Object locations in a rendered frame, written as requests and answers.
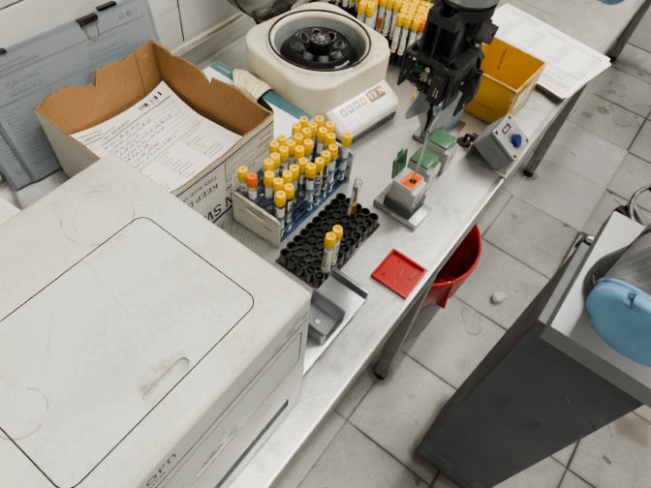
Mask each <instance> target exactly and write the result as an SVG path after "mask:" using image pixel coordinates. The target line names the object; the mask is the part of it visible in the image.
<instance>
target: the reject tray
mask: <svg viewBox="0 0 651 488"><path fill-rule="evenodd" d="M427 271H428V270H427V269H426V268H424V267H423V266H421V265H420V264H418V263H417V262H415V261H413V260H412V259H410V258H408V257H407V256H405V255H404V254H402V253H400V252H399V251H397V250H396V249H394V248H393V249H392V250H391V251H390V252H389V253H388V255H387V256H386V257H385V258H384V259H383V261H382V262H381V263H380V264H379V265H378V266H377V268H376V269H375V270H374V271H373V272H372V273H371V275H370V277H371V278H373V279H374V280H376V281H377V282H379V283H380V284H382V285H383V286H385V287H386V288H388V289H389V290H391V291H393V292H394V293H396V294H397V295H399V296H400V297H401V298H403V299H404V300H406V299H407V297H408V296H409V295H410V294H411V292H412V291H413V290H414V288H415V287H416V286H417V285H418V283H419V282H420V280H421V279H422V278H423V277H424V275H425V274H426V273H427Z"/></svg>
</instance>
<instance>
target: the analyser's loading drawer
mask: <svg viewBox="0 0 651 488"><path fill-rule="evenodd" d="M369 291H370V290H368V289H367V288H365V287H364V286H362V285H361V284H359V283H358V282H357V281H355V280H354V279H352V278H351V277H349V276H348V275H346V274H345V273H343V272H342V271H340V270H339V269H338V268H336V267H335V266H333V267H332V268H331V272H330V276H329V277H328V278H327V279H326V280H325V281H324V283H323V284H322V285H321V286H320V287H319V288H318V289H317V290H315V289H313V291H312V296H311V300H310V310H309V322H308V331H307V339H306V348H305V355H304V364H303V366H304V371H303V376H304V375H305V373H306V372H307V371H308V370H309V369H310V367H311V366H312V365H313V364H314V363H315V361H316V360H317V359H318V358H319V357H320V355H321V354H322V353H323V352H324V351H325V349H326V348H327V347H328V346H329V344H330V343H331V342H332V341H333V340H334V338H335V337H336V336H337V335H338V334H339V332H340V331H341V330H342V329H343V328H344V326H345V325H346V324H347V323H348V322H349V320H350V319H351V318H352V317H353V316H354V314H355V313H356V312H357V311H358V309H359V308H360V307H361V306H364V305H365V304H366V301H367V298H368V294H369ZM316 319H318V320H320V323H319V324H316V323H315V320H316Z"/></svg>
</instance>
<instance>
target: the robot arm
mask: <svg viewBox="0 0 651 488"><path fill-rule="evenodd" d="M499 1H500V0H433V5H434V6H432V7H431V8H430V9H429V11H428V15H427V19H426V22H425V26H424V29H423V33H422V36H421V37H420V38H419V39H418V40H416V41H415V42H414V43H412V44H411V45H410V46H408V47H407V48H406V49H405V52H404V56H403V60H402V64H401V69H400V73H399V77H398V80H397V85H398V86H399V85H400V84H401V83H402V82H404V81H405V80H406V79H407V80H409V81H410V83H411V84H412V86H415V87H417V88H418V89H417V94H416V96H415V98H414V99H413V101H412V102H411V103H410V105H409V106H408V108H407V110H406V113H405V118H406V119H410V118H412V117H414V116H416V115H417V116H418V121H419V123H420V126H421V128H422V130H423V131H426V129H427V127H428V124H429V121H430V117H431V116H432V115H433V107H434V106H436V107H437V106H438V105H439V104H440V103H442V104H441V107H440V108H439V109H437V111H436V117H435V119H434V120H433V121H432V122H431V124H430V127H429V130H428V132H427V133H428V134H433V133H435V132H437V131H439V130H441V129H442V128H443V127H444V126H445V125H447V124H448V123H449V122H450V121H451V119H452V118H453V117H454V116H455V115H456V114H457V113H458V112H459V111H460V110H461V109H462V108H464V107H465V106H467V105H468V104H469V103H470V102H471V101H472V100H473V99H474V98H475V97H476V95H477V93H478V91H479V89H480V85H481V77H482V76H483V74H484V71H482V70H480V68H481V61H482V60H483V59H484V58H485V55H484V53H483V52H482V50H481V49H482V47H483V45H482V43H485V44H488V45H491V43H492V41H493V39H494V37H495V35H496V33H497V31H498V29H499V26H497V25H495V24H494V23H492V22H493V20H492V19H491V18H492V17H493V16H494V13H495V10H496V8H497V5H498V3H499ZM410 56H411V57H410ZM409 57H410V61H409V65H408V69H407V71H406V72H405V73H404V74H403V71H404V67H405V63H406V59H407V58H409ZM414 57H415V58H417V59H416V62H415V67H414V69H413V70H412V71H411V72H410V70H411V66H412V62H413V59H414ZM584 290H585V295H586V298H587V301H586V309H587V317H588V319H589V321H590V323H591V325H592V326H593V328H594V329H595V331H596V332H597V333H598V335H599V336H600V337H601V338H602V339H603V340H604V341H605V342H606V343H607V344H608V345H609V346H610V347H611V348H613V349H614V350H615V351H617V352H619V353H620V354H622V355H623V356H625V357H628V358H630V359H631V360H632V361H634V362H636V363H638V364H641V365H644V366H647V367H651V223H650V224H649V225H648V226H647V227H646V228H645V229H644V230H643V231H642V232H641V233H640V234H639V235H638V236H637V238H636V239H635V240H634V241H633V242H632V243H631V244H630V245H627V246H625V247H623V248H620V249H618V250H615V251H613V252H611V253H608V254H606V255H604V256H602V257H601V258H599V259H598V260H597V261H596V262H595V263H594V264H593V265H592V266H591V268H590V269H589V270H588V272H587V274H586V276H585V280H584Z"/></svg>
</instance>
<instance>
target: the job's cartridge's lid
mask: <svg viewBox="0 0 651 488"><path fill-rule="evenodd" d="M403 150H404V149H403V148H402V149H401V150H400V151H399V152H398V153H397V158H396V159H395V160H394V161H393V164H392V173H391V178H392V179H393V178H394V177H395V176H396V175H398V174H400V173H401V172H402V171H403V170H402V169H403V168H404V167H405V166H406V161H407V154H408V149H405V150H404V151H403Z"/></svg>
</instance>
